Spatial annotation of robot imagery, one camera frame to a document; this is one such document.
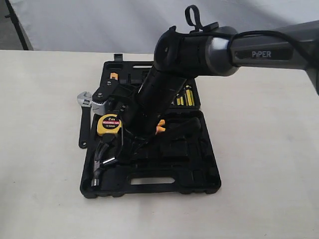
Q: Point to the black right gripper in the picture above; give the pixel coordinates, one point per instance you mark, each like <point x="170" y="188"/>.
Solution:
<point x="141" y="116"/>

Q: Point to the orange handled pliers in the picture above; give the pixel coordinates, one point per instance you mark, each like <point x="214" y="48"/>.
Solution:
<point x="160" y="126"/>

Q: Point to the claw hammer with black grip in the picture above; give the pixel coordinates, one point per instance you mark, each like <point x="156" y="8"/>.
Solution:
<point x="104" y="155"/>

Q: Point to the adjustable wrench with black handle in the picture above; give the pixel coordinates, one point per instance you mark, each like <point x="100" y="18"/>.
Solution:
<point x="84" y="99"/>

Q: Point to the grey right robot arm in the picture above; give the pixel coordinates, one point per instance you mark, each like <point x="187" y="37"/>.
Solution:
<point x="220" y="52"/>

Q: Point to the black plastic tool case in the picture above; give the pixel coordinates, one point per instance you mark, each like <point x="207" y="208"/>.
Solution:
<point x="185" y="165"/>

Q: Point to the yellow black screwdriver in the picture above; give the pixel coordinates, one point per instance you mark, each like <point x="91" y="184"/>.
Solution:
<point x="180" y="99"/>
<point x="189" y="96"/>

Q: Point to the yellow tape measure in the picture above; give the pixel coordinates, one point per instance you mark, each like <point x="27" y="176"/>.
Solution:
<point x="108" y="124"/>

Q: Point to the orange utility knife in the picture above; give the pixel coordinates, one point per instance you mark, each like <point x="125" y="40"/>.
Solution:
<point x="114" y="75"/>

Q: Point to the black stand pole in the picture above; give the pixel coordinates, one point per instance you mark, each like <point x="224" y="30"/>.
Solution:
<point x="14" y="19"/>

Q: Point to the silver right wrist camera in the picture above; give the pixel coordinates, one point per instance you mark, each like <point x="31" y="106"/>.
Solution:
<point x="102" y="94"/>

